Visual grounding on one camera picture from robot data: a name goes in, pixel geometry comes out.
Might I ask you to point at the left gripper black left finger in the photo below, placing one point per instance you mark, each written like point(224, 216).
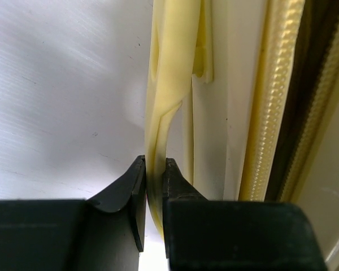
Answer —
point(105, 232)

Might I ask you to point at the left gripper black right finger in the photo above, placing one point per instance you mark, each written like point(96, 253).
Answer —
point(202, 234)

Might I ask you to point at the yellow suitcase with black lining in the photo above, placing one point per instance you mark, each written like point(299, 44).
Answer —
point(244, 96)

